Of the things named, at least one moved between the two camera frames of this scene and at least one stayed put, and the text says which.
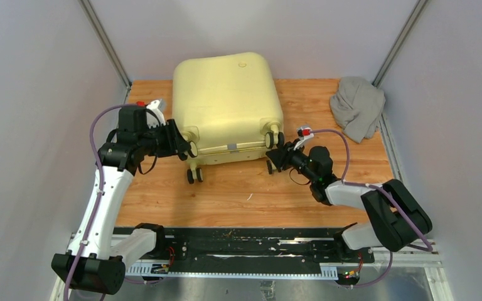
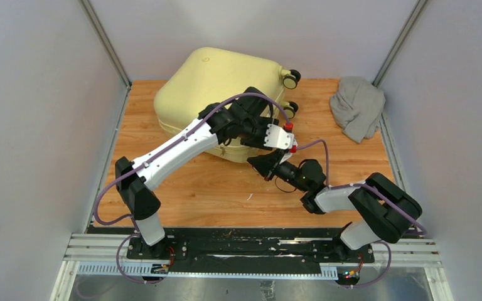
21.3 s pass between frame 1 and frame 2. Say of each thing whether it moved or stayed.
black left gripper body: moved
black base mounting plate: stayed
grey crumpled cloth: stayed
